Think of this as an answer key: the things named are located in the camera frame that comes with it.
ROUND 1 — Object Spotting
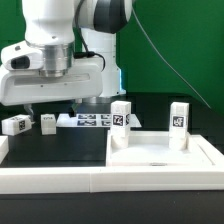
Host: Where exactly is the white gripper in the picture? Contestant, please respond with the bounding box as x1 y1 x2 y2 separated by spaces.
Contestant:
0 57 103 118

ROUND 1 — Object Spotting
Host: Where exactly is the white square table top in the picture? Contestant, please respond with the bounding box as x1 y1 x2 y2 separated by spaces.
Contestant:
106 131 224 167

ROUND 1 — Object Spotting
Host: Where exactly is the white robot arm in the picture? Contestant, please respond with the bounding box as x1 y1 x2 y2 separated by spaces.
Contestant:
0 0 135 107

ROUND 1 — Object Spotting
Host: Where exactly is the white U-shaped obstacle fence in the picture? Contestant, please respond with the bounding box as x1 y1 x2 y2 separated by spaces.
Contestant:
0 134 224 195

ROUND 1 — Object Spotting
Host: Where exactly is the white marker base plate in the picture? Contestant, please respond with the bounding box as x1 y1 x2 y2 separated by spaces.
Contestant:
56 113 141 128

